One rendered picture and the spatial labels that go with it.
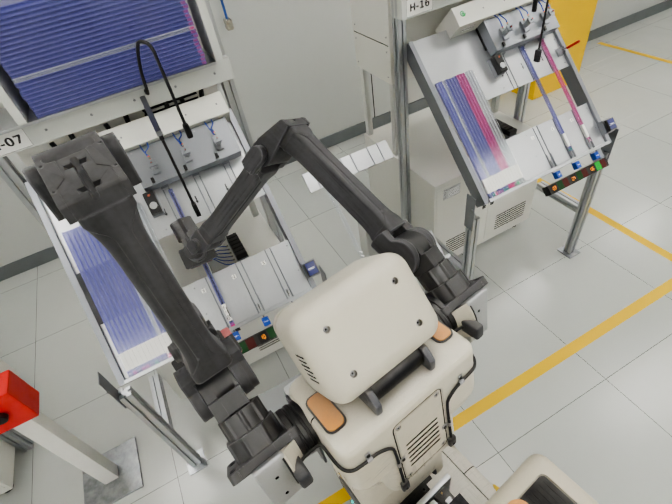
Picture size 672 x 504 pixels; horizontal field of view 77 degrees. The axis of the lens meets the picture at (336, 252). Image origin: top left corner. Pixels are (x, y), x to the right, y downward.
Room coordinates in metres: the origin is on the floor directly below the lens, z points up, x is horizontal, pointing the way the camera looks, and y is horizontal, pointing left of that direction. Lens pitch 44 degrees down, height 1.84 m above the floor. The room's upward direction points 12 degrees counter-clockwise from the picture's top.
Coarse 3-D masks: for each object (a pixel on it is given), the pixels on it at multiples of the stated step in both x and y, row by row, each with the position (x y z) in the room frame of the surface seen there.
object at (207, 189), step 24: (240, 144) 1.39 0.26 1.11; (216, 168) 1.32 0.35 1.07; (240, 168) 1.32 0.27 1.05; (144, 192) 1.24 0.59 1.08; (168, 192) 1.25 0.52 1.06; (192, 192) 1.25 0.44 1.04; (216, 192) 1.25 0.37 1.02; (264, 192) 1.26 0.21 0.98; (168, 216) 1.18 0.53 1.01; (192, 216) 1.19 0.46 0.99; (72, 264) 1.05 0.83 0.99
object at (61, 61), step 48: (0, 0) 1.35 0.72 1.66; (48, 0) 1.30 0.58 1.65; (96, 0) 1.33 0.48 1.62; (144, 0) 1.37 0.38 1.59; (0, 48) 1.24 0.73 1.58; (48, 48) 1.28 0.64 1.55; (96, 48) 1.31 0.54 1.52; (144, 48) 1.35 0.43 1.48; (192, 48) 1.40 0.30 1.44; (48, 96) 1.26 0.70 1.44; (96, 96) 1.29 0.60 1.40
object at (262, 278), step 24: (240, 264) 1.06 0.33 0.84; (264, 264) 1.06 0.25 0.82; (288, 264) 1.06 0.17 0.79; (192, 288) 1.00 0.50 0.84; (240, 288) 1.00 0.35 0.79; (264, 288) 1.00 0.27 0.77; (288, 288) 1.00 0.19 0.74; (216, 312) 0.93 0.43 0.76; (240, 312) 0.93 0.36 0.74; (120, 360) 0.82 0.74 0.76
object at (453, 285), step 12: (444, 264) 0.52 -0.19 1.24; (420, 276) 0.52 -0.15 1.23; (432, 276) 0.50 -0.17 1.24; (444, 276) 0.50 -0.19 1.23; (456, 276) 0.50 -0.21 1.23; (480, 276) 0.51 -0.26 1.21; (432, 288) 0.49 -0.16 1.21; (444, 288) 0.48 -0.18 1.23; (456, 288) 0.48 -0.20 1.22; (468, 288) 0.48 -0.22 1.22; (480, 288) 0.48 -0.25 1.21; (444, 300) 0.47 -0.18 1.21; (456, 300) 0.46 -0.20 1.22; (444, 312) 0.44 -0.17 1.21
